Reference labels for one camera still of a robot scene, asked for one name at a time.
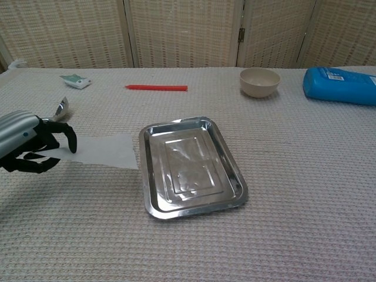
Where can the beige woven tablecloth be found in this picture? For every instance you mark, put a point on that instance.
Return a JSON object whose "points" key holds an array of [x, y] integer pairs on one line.
{"points": [[293, 176]]}

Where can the red pen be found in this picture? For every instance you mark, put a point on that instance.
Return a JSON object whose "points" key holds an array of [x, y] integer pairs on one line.
{"points": [[155, 87]]}

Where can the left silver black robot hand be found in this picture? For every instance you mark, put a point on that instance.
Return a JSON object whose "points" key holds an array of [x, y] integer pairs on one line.
{"points": [[17, 129]]}

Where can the bamboo folding screen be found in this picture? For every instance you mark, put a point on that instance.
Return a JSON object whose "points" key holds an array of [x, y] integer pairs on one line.
{"points": [[182, 32]]}

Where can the blue detergent bottle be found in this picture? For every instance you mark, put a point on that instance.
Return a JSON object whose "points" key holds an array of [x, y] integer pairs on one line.
{"points": [[337, 86]]}

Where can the brass screen hinge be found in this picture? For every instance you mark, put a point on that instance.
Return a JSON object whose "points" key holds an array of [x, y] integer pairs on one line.
{"points": [[241, 34]]}

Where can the white paper sheet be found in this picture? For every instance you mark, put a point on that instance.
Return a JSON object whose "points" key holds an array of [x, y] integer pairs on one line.
{"points": [[108, 151]]}

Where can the beige bowl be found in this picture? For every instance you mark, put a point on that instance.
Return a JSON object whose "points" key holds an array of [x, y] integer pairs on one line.
{"points": [[260, 83]]}

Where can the green white small packet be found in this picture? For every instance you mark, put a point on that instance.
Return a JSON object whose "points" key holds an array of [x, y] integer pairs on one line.
{"points": [[76, 81]]}

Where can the rectangular metal tray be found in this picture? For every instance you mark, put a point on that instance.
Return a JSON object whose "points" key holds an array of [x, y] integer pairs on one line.
{"points": [[191, 167]]}

